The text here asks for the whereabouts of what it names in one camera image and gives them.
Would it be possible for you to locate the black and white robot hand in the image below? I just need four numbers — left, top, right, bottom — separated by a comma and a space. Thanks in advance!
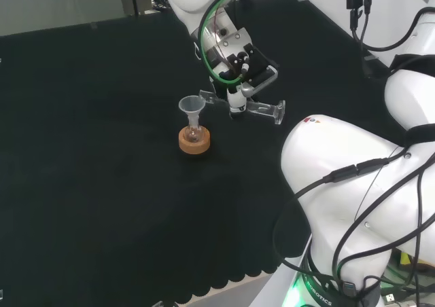
207, 41, 280, 120

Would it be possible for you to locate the clear graduated cylinder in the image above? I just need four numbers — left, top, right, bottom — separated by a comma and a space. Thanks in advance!
198, 89, 286, 126

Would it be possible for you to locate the glass round-bottom flask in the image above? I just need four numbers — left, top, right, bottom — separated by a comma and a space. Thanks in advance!
185, 115, 205, 143

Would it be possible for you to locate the clear plastic funnel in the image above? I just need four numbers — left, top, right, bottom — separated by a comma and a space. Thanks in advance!
178, 95, 206, 128

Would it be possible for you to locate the black bench cloth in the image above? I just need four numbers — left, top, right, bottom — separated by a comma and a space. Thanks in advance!
0, 0, 408, 304

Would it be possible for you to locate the pale board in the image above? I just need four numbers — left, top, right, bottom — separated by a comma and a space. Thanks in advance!
188, 255, 307, 307

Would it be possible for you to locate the green cable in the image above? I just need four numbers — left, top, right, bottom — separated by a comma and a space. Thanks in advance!
199, 0, 246, 84

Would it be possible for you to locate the cork ring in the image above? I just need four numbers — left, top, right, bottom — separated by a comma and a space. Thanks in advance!
178, 125, 212, 155

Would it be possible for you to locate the black cable with inline connector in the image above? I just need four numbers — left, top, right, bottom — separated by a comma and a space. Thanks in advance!
273, 156, 408, 277

